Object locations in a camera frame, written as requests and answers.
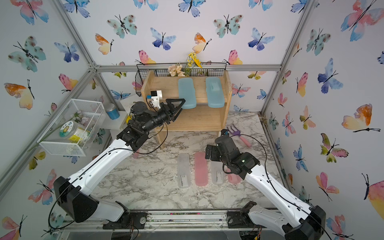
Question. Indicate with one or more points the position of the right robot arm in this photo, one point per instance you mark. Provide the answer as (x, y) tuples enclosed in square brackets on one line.
[(264, 183)]

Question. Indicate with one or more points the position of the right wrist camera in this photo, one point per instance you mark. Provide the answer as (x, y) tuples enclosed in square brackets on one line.
[(224, 132)]

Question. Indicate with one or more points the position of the pale pink flowers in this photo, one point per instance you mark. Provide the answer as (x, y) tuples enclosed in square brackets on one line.
[(176, 71)]

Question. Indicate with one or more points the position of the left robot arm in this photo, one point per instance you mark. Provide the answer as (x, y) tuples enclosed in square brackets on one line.
[(74, 194)]

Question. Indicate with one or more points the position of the teal case right upper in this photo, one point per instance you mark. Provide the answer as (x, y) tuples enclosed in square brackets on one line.
[(215, 94)]

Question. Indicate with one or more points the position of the pink case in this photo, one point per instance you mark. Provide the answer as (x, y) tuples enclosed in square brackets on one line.
[(234, 179), (201, 169)]

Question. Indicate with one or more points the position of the black wire basket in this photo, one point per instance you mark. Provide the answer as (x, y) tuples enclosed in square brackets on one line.
[(208, 69)]

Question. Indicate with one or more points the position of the teal case middle upper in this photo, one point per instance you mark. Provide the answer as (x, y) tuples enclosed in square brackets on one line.
[(187, 92)]

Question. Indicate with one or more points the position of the wooden two-tier shelf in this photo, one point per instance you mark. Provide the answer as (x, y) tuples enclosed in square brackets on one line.
[(202, 118)]

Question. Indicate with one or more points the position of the white small stool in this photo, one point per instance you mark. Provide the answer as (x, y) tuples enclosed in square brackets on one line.
[(129, 102)]

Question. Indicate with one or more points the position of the blue metallic can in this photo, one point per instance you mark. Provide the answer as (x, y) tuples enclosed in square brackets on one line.
[(112, 111)]

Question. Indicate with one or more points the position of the yellow flowers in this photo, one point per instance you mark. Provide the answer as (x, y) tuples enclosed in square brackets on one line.
[(191, 62)]

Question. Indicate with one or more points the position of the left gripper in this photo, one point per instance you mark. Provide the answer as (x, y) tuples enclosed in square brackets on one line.
[(168, 112)]

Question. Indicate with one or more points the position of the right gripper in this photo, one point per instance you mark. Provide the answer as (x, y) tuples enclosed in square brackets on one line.
[(215, 149)]

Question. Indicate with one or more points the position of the clear case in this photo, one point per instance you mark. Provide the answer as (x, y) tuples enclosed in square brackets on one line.
[(217, 173)]

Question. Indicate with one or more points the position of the clear case shelf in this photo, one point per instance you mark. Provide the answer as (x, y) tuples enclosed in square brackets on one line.
[(183, 171)]

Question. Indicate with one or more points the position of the teal case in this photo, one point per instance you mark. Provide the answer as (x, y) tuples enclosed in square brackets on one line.
[(187, 92), (215, 94)]

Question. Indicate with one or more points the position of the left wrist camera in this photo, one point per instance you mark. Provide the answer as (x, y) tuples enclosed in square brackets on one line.
[(154, 99)]

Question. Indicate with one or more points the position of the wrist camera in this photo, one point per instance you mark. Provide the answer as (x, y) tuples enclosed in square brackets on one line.
[(224, 132), (154, 99)]

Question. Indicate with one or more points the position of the purple pink toy rake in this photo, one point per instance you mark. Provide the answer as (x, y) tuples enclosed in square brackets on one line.
[(233, 130)]

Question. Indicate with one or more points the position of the white step shelf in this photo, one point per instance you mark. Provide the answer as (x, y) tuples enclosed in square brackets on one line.
[(116, 124)]

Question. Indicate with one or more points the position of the white wire mesh box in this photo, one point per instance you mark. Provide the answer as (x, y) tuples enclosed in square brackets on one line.
[(89, 115)]

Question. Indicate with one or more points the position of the round green label jar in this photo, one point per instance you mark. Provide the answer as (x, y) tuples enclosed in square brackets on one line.
[(68, 129)]

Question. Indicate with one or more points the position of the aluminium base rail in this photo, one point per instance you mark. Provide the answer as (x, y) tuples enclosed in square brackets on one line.
[(134, 225)]

